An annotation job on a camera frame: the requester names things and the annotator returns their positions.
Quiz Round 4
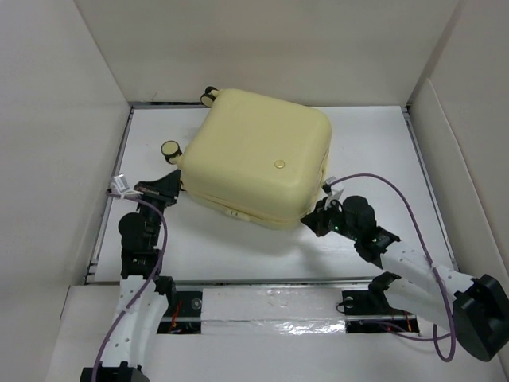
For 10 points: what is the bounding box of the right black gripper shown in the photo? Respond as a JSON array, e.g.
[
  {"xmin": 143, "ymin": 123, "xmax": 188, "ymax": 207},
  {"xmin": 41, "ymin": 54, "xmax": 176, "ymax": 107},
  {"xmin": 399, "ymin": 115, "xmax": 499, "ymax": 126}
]
[{"xmin": 301, "ymin": 195, "xmax": 359, "ymax": 242}]

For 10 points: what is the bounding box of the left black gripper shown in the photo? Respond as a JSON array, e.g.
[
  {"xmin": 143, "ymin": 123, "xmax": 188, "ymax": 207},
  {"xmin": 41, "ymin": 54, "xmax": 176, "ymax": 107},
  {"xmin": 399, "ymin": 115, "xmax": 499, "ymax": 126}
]
[{"xmin": 131, "ymin": 169, "xmax": 180, "ymax": 247}]

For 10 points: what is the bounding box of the yellow hard-shell suitcase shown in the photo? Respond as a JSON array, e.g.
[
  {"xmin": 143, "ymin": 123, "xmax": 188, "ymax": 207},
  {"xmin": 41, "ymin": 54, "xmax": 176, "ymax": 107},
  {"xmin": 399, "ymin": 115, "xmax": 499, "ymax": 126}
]
[{"xmin": 161, "ymin": 87, "xmax": 332, "ymax": 229}]

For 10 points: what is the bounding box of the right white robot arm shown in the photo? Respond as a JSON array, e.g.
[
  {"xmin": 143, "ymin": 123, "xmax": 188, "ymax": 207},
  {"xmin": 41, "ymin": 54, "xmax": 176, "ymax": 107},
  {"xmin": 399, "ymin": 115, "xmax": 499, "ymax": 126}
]
[{"xmin": 301, "ymin": 196, "xmax": 508, "ymax": 361}]

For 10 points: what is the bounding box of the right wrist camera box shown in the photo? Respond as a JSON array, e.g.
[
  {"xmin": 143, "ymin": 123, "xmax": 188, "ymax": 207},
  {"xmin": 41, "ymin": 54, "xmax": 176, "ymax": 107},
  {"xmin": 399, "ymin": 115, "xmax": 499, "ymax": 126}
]
[{"xmin": 322, "ymin": 177, "xmax": 344, "ymax": 209}]

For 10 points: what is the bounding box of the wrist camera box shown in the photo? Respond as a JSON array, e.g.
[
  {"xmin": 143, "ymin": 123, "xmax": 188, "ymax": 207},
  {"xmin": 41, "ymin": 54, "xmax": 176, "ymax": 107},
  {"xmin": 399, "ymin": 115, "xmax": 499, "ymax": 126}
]
[
  {"xmin": 107, "ymin": 174, "xmax": 132, "ymax": 198},
  {"xmin": 322, "ymin": 177, "xmax": 344, "ymax": 209}
]

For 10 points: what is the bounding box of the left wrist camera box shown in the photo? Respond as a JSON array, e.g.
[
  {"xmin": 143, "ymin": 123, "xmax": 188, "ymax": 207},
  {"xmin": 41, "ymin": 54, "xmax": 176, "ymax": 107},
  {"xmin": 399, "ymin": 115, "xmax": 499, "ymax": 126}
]
[{"xmin": 107, "ymin": 174, "xmax": 132, "ymax": 198}]

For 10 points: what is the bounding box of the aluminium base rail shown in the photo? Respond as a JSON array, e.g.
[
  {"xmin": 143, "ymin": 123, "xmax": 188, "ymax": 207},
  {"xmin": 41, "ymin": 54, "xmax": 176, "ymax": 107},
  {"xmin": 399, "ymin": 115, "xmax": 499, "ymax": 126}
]
[{"xmin": 85, "ymin": 274, "xmax": 418, "ymax": 324}]

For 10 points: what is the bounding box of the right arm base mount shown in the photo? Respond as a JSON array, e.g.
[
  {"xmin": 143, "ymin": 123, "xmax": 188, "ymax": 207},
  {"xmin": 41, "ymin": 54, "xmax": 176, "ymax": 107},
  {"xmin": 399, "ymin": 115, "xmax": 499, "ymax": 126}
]
[{"xmin": 336, "ymin": 290, "xmax": 420, "ymax": 334}]

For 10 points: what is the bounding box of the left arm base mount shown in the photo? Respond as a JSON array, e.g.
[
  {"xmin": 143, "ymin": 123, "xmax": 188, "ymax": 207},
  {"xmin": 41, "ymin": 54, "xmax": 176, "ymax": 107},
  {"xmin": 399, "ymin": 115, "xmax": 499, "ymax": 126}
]
[{"xmin": 157, "ymin": 290, "xmax": 203, "ymax": 335}]

